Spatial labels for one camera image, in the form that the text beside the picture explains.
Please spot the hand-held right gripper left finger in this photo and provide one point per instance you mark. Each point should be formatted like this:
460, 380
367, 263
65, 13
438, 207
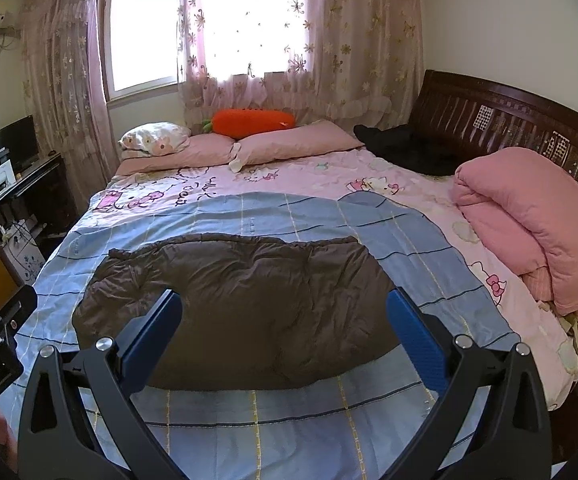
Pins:
154, 330

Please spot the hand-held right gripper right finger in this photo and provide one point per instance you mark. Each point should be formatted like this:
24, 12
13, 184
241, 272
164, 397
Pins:
414, 335

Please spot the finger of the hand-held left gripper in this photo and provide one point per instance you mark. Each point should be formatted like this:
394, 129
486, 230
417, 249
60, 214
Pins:
14, 307

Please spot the brown down jacket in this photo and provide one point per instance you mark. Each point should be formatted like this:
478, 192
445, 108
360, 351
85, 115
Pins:
249, 300

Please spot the person's left hand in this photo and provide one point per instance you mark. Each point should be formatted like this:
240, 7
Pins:
3, 430

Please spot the white floral storage box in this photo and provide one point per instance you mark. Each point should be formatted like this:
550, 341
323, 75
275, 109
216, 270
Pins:
24, 255

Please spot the black desk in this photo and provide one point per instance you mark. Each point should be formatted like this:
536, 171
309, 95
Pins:
44, 185

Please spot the black monitor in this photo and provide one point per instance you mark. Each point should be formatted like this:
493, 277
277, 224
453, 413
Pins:
14, 142

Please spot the blue checked bed sheet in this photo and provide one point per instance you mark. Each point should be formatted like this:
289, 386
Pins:
294, 215

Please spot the pink folded quilt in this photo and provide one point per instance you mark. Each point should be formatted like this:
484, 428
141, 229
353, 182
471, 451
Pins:
534, 210

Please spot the pink pillow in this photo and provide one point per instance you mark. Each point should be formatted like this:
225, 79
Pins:
299, 142
199, 152

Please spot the black clothing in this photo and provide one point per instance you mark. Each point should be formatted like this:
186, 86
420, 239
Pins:
409, 150

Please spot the white floral pillow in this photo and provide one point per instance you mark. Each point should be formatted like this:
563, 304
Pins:
154, 137

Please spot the pink cartoon bed sheet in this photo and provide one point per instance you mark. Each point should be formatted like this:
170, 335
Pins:
309, 170

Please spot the pink floral lace curtain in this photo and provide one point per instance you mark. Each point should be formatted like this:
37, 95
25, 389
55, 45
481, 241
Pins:
59, 85
359, 35

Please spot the orange carrot plush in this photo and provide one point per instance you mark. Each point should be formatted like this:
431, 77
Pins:
254, 122

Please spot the dark wooden bed headboard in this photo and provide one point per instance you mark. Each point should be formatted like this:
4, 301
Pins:
469, 110

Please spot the window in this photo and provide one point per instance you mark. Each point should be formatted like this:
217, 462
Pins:
139, 20

